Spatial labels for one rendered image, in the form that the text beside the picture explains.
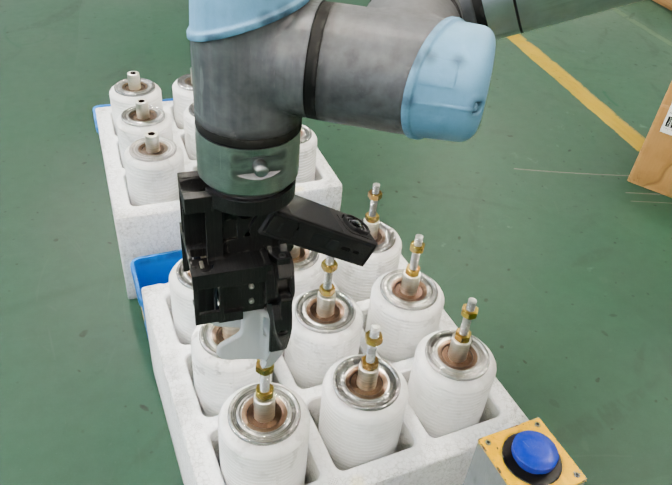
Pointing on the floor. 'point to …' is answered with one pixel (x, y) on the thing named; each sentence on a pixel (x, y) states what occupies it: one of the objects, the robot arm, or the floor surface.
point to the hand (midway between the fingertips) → (270, 350)
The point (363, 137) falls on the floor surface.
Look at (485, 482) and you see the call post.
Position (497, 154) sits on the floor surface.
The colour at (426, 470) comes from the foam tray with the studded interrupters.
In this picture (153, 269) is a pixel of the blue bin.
